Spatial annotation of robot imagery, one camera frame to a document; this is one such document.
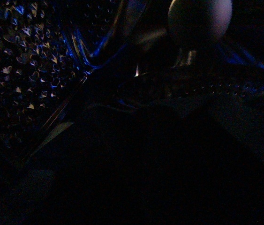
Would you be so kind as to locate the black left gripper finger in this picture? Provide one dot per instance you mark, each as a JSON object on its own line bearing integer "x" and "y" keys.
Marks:
{"x": 48, "y": 129}

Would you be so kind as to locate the dark navy knit garment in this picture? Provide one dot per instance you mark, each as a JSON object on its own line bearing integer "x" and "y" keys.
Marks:
{"x": 193, "y": 161}

